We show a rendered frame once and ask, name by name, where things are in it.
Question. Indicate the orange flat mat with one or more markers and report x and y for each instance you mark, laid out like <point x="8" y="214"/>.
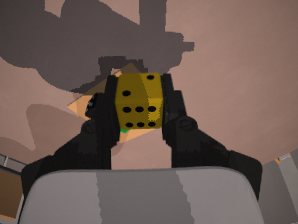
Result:
<point x="80" y="104"/>

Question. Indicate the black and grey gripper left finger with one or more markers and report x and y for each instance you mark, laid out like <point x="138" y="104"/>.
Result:
<point x="90" y="149"/>

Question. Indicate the black die with white pips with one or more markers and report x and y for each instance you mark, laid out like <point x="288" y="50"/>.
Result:
<point x="90" y="106"/>

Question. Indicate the yellow die with black pips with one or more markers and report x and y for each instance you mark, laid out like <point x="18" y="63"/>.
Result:
<point x="139" y="101"/>

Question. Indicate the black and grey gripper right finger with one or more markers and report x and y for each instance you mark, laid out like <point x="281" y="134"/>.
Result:
<point x="188" y="143"/>

